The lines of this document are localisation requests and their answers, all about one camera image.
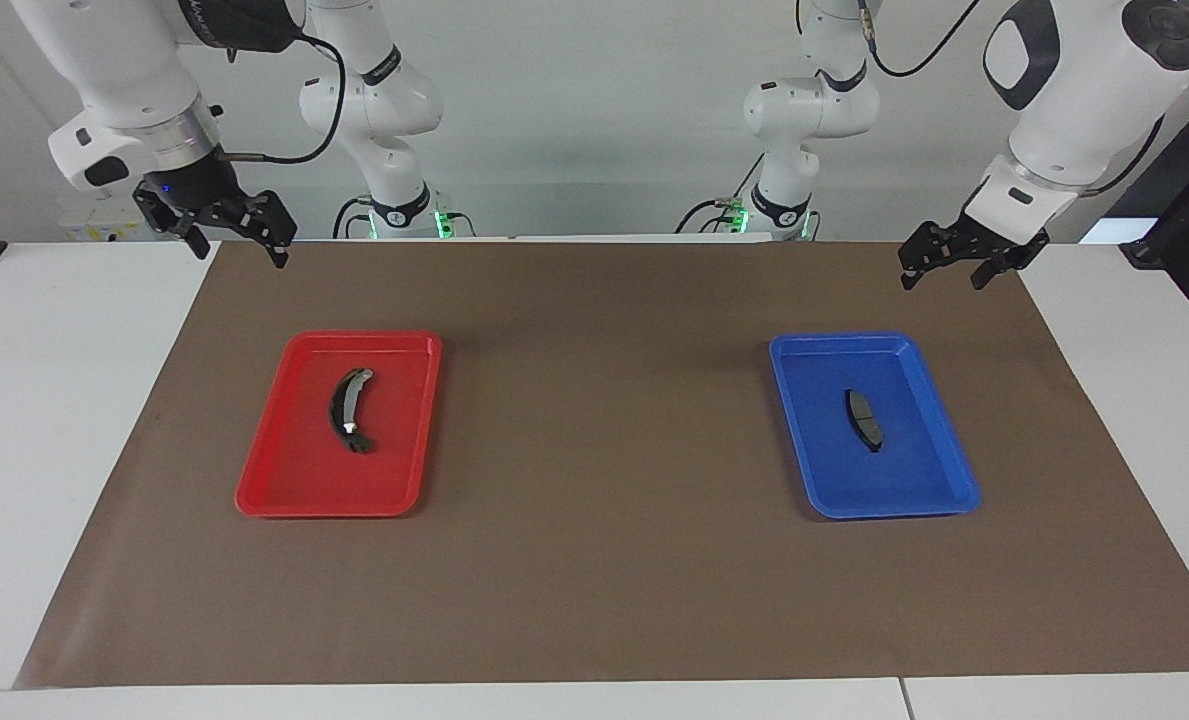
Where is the small grey brake pad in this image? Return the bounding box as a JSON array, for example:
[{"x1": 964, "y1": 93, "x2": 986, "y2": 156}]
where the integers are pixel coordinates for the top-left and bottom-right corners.
[{"x1": 845, "y1": 388, "x2": 886, "y2": 454}]

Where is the curved dark brake pad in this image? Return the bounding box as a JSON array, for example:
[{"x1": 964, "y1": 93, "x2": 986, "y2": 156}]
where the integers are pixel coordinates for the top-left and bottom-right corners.
[{"x1": 328, "y1": 367, "x2": 378, "y2": 455}]

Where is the white box with yellow label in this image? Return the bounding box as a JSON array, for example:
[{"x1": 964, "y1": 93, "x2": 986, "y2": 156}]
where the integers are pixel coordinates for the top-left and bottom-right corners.
[{"x1": 58, "y1": 193, "x2": 151, "y2": 243}]

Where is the blue plastic tray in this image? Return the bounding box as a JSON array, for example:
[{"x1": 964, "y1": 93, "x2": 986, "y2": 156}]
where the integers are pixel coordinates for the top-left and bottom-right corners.
[{"x1": 768, "y1": 332, "x2": 983, "y2": 521}]

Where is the red plastic tray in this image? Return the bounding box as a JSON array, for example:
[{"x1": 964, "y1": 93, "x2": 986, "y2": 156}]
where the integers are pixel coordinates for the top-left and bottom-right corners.
[{"x1": 234, "y1": 330, "x2": 444, "y2": 519}]

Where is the brown table mat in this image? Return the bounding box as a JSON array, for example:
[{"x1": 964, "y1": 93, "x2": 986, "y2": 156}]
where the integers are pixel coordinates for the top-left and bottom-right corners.
[{"x1": 12, "y1": 240, "x2": 1189, "y2": 691}]

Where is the black base cable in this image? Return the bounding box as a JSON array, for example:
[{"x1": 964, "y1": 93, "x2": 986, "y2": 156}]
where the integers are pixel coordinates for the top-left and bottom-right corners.
[
  {"x1": 675, "y1": 197, "x2": 747, "y2": 235},
  {"x1": 331, "y1": 194, "x2": 375, "y2": 240}
]

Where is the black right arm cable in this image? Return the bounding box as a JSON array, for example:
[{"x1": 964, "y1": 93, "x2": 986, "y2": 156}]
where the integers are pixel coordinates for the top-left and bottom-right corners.
[{"x1": 219, "y1": 30, "x2": 348, "y2": 166}]

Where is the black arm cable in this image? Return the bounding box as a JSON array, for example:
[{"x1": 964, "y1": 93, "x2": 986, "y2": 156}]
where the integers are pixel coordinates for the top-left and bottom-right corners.
[
  {"x1": 857, "y1": 0, "x2": 987, "y2": 80},
  {"x1": 219, "y1": 30, "x2": 348, "y2": 166}
]

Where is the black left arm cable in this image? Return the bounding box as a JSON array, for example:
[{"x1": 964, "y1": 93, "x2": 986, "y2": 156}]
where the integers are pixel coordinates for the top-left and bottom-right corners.
[{"x1": 857, "y1": 0, "x2": 987, "y2": 80}]

